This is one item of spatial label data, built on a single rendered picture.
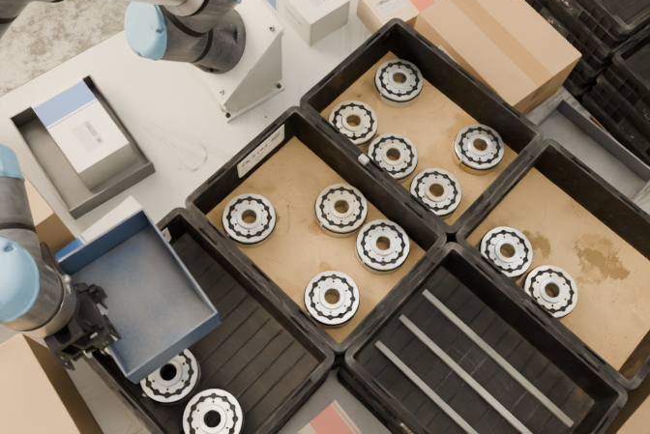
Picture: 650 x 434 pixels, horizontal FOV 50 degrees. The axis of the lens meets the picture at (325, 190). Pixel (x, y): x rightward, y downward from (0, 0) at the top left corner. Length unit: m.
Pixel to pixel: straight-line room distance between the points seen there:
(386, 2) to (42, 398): 1.13
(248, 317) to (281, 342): 0.08
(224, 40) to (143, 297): 0.61
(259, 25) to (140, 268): 0.61
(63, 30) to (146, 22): 1.36
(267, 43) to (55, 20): 1.40
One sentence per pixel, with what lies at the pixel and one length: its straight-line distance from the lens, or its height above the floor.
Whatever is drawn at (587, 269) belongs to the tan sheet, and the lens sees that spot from 1.48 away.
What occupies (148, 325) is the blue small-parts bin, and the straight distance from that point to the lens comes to 1.10.
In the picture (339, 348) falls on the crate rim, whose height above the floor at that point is 0.93.
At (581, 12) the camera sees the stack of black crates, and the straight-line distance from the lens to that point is 2.20.
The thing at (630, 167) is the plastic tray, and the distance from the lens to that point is 1.75.
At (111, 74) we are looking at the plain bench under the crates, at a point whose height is 0.70.
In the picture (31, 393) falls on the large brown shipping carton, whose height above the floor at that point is 0.90.
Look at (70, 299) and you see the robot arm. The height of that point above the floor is 1.35.
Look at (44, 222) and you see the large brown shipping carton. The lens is 1.39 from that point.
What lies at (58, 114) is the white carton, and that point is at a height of 0.79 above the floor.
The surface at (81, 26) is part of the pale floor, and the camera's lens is 2.72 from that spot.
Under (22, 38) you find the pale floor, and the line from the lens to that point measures 2.76.
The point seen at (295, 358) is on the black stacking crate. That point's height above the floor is 0.83.
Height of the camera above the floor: 2.13
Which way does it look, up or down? 67 degrees down
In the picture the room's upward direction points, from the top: 8 degrees clockwise
